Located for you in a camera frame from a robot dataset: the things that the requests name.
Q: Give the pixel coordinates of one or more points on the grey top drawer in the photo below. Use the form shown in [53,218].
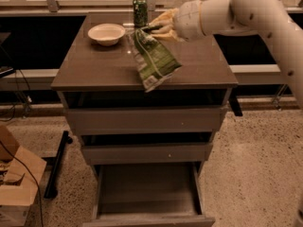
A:
[98,121]

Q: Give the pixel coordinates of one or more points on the grey drawer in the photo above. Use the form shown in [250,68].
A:
[98,121]
[149,195]
[144,148]

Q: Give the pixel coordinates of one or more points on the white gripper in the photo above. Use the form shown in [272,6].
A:
[188,20]

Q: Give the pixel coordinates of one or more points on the green soda can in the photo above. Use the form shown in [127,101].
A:
[140,13]

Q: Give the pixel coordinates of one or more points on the black metal bar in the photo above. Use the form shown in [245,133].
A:
[51,191]

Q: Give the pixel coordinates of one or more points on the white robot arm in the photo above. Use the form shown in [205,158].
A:
[254,176]

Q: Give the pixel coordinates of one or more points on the grey bottom drawer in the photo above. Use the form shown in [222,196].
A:
[149,195]

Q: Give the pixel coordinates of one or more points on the white paper bowl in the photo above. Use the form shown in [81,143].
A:
[107,34]

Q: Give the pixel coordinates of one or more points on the brown cardboard box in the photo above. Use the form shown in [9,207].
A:
[21,170]

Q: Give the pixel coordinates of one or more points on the grey drawer cabinet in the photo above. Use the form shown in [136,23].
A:
[94,76]

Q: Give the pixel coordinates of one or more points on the green jalapeno chip bag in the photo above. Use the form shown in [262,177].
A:
[154,62]

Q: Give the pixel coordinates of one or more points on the grey middle drawer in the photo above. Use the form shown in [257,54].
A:
[144,148]

